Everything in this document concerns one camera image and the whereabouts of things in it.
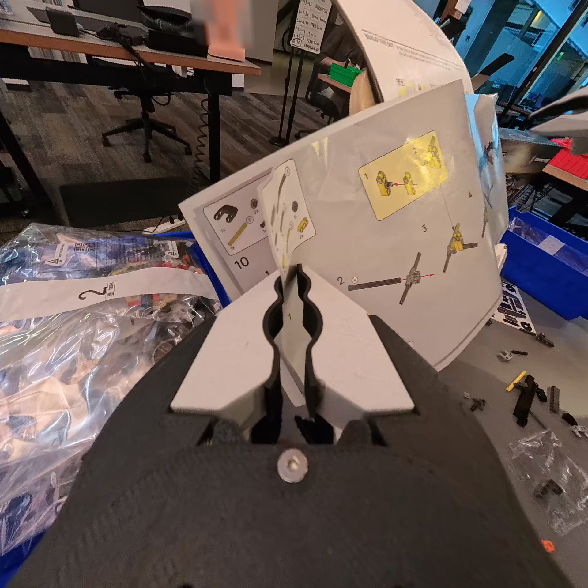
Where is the red plastic bin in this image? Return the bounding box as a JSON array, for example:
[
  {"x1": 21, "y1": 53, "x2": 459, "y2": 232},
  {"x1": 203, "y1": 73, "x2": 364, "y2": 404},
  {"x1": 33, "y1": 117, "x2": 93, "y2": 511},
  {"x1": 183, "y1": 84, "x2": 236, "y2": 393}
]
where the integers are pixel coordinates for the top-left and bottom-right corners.
[{"x1": 549, "y1": 149, "x2": 588, "y2": 180}]

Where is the small clear plastic bag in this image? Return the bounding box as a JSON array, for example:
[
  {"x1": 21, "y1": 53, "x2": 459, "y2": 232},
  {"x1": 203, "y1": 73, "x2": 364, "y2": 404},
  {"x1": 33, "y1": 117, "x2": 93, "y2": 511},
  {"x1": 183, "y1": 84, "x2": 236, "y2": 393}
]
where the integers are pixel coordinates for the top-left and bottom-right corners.
[{"x1": 507, "y1": 429, "x2": 588, "y2": 536}]

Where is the wooden background table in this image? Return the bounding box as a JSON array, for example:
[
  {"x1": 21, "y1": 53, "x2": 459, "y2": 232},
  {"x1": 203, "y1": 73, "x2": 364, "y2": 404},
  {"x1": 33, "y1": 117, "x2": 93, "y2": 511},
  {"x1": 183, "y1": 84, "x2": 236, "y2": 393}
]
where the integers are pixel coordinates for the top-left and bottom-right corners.
[{"x1": 542, "y1": 163, "x2": 588, "y2": 194}]

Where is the white power strip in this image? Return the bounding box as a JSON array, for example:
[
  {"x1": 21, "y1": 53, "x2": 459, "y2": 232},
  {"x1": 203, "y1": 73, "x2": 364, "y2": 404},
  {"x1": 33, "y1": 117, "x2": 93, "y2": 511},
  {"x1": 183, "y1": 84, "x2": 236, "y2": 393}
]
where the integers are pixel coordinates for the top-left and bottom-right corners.
[{"x1": 142, "y1": 216, "x2": 187, "y2": 235}]

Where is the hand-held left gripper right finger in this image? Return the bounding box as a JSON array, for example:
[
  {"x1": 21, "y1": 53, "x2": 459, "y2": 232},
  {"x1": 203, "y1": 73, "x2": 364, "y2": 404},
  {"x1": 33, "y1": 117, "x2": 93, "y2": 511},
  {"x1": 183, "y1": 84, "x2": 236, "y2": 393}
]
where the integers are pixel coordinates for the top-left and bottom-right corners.
[{"x1": 299, "y1": 266, "x2": 416, "y2": 432}]

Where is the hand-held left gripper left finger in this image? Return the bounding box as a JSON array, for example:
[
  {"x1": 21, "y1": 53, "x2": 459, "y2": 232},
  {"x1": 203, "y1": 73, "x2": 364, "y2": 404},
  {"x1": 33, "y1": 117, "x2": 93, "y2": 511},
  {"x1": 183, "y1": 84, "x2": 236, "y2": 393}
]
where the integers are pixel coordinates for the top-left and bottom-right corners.
[{"x1": 170, "y1": 271, "x2": 283, "y2": 432}]

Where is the black office chair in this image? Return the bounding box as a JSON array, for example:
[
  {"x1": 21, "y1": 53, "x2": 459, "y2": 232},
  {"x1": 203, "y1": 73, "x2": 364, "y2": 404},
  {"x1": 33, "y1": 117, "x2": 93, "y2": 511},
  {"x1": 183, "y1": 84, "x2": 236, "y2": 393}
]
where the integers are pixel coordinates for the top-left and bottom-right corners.
[{"x1": 101, "y1": 85, "x2": 194, "y2": 164}]

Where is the clear plastic bag bundle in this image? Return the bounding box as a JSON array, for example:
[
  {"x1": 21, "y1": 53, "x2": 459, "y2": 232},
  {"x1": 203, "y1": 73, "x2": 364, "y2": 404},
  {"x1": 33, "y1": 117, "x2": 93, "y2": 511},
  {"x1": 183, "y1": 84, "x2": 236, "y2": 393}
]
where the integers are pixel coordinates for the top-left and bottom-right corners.
[{"x1": 510, "y1": 216, "x2": 588, "y2": 262}]

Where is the lego instruction booklet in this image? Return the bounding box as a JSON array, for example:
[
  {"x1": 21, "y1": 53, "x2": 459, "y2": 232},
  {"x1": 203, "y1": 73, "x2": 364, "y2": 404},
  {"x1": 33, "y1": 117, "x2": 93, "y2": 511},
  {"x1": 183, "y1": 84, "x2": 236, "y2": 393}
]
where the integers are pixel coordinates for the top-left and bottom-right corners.
[{"x1": 178, "y1": 0, "x2": 511, "y2": 373}]

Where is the green plastic bin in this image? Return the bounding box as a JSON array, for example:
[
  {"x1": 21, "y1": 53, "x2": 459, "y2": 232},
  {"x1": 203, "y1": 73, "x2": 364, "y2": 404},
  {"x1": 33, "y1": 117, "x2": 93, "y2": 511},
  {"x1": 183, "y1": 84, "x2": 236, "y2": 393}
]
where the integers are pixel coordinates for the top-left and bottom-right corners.
[{"x1": 328, "y1": 63, "x2": 364, "y2": 88}]

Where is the large clear lego parts bag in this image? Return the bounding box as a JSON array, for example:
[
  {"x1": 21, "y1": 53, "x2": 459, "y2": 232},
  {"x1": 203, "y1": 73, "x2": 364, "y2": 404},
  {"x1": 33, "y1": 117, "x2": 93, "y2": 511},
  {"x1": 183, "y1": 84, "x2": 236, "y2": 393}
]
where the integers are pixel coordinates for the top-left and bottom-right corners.
[{"x1": 0, "y1": 223, "x2": 226, "y2": 556}]

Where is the lego sticker sheet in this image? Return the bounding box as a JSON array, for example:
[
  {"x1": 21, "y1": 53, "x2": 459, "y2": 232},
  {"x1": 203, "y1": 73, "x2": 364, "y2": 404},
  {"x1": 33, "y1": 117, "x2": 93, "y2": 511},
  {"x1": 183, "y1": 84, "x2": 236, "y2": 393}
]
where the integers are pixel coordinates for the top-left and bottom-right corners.
[{"x1": 489, "y1": 280, "x2": 536, "y2": 334}]

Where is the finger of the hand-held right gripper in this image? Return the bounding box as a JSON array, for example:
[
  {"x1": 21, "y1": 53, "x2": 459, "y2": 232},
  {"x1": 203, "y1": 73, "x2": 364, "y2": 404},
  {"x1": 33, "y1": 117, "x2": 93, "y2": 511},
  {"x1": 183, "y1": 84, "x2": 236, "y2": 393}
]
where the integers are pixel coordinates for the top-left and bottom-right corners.
[
  {"x1": 528, "y1": 112, "x2": 588, "y2": 154},
  {"x1": 527, "y1": 86, "x2": 588, "y2": 118}
]

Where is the dark lego beam subassembly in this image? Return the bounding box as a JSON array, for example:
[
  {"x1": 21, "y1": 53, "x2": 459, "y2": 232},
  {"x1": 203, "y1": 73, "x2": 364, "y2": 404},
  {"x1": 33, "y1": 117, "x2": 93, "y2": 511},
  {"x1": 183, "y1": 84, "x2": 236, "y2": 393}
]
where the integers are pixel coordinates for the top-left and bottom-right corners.
[{"x1": 505, "y1": 371, "x2": 547, "y2": 428}]

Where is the handwritten whiteboard sign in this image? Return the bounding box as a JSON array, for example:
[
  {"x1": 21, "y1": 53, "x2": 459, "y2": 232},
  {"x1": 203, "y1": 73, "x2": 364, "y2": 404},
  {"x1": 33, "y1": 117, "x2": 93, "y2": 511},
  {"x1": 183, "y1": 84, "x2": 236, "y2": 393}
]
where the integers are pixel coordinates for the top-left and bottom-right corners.
[{"x1": 271, "y1": 0, "x2": 331, "y2": 148}]

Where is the wooden top desk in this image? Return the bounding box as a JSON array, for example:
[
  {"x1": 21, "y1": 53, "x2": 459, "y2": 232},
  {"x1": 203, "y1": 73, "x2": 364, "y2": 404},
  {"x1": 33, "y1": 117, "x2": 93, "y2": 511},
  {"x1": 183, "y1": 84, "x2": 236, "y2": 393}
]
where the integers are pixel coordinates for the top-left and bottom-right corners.
[{"x1": 0, "y1": 9, "x2": 262, "y2": 184}]

